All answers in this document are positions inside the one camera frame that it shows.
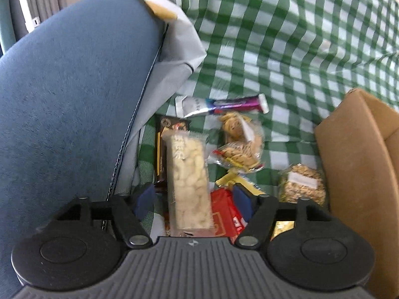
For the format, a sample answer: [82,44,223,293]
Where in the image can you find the purple silver snack bar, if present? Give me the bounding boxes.
[175,93,269,118]

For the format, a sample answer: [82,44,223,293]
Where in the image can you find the clear pale rice cracker bar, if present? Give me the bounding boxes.
[162,130,214,237]

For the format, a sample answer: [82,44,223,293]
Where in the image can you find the yellow snack packet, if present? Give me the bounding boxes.
[215,172,264,196]

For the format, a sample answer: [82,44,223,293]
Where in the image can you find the dark brown biscuit packet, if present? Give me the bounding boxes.
[153,115,191,190]

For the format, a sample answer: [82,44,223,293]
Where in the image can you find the brown cardboard box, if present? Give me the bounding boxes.
[314,88,398,298]

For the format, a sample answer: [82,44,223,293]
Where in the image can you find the grey curtain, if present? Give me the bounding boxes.
[1,0,66,55]

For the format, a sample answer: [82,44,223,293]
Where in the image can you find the clear bag of oat crisps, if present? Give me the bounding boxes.
[278,163,327,206]

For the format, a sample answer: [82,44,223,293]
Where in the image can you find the red flat snack packet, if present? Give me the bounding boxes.
[210,188,247,243]

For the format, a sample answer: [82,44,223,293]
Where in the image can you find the green white checkered cloth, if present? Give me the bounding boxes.
[136,0,399,225]

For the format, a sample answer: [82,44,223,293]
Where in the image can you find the clear bag of cookies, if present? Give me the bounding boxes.
[208,111,264,173]

